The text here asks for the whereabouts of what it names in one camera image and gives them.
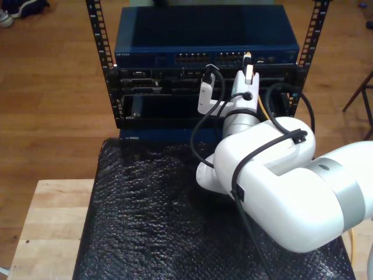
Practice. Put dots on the white sneaker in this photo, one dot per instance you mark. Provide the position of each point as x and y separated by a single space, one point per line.
6 19

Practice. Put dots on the blue network switch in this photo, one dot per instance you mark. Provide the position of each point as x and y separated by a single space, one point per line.
204 26

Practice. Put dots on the black perforated rack post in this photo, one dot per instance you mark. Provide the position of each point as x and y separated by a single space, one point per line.
316 23
100 29

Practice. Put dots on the dark wooden chair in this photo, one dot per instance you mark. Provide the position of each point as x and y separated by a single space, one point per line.
356 94

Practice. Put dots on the small blue object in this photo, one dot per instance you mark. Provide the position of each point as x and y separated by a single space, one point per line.
362 5

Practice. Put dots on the black bubble wrap mat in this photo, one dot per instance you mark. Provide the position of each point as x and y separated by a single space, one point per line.
131 218

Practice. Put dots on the black rack server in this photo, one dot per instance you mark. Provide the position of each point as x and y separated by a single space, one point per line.
140 78

